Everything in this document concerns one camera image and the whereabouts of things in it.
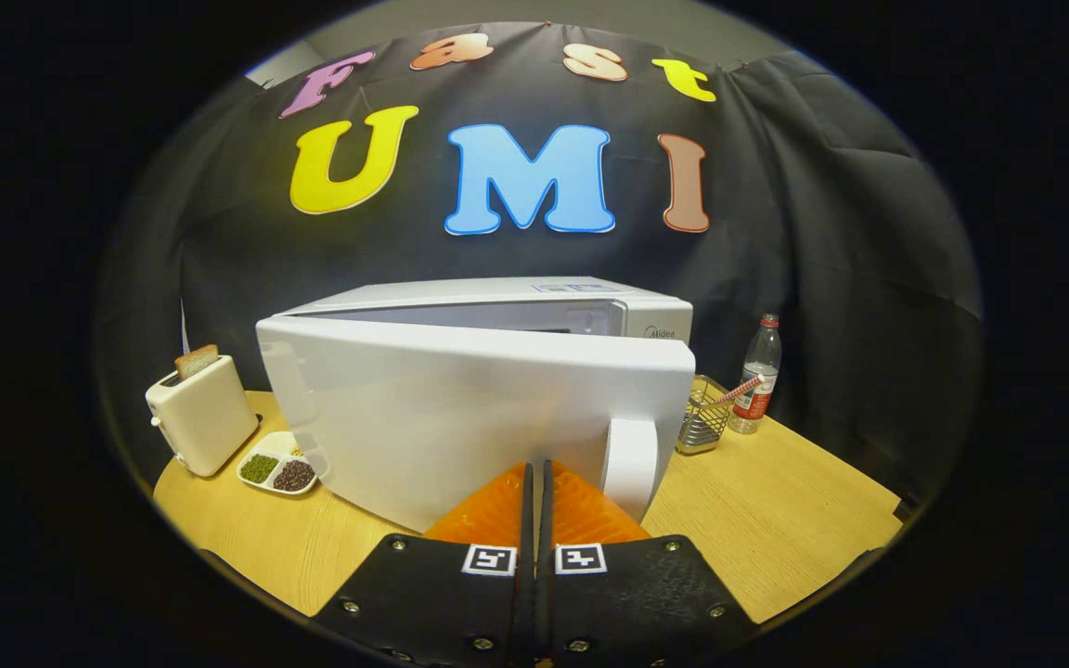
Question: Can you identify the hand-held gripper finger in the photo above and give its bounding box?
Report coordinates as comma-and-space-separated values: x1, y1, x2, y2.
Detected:
536, 459, 758, 668
312, 461, 537, 668

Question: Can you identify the white microwave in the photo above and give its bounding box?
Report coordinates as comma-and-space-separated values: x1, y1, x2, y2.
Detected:
255, 276, 698, 534

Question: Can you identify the divided white bean dish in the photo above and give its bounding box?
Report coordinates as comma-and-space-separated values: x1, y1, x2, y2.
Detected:
237, 430, 322, 496

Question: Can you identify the red striped straw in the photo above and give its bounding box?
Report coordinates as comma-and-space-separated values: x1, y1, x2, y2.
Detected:
711, 374, 766, 407

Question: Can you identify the clear plastic water bottle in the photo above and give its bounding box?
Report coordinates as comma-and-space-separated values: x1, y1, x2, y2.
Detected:
728, 314, 783, 435

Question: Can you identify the white toaster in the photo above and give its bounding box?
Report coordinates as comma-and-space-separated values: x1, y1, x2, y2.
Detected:
145, 355, 260, 478

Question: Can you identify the toast slice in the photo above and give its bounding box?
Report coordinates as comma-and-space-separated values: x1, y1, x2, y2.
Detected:
174, 344, 220, 381

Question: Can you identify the wire mesh basket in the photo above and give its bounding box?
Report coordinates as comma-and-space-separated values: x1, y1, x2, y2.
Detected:
676, 374, 735, 456

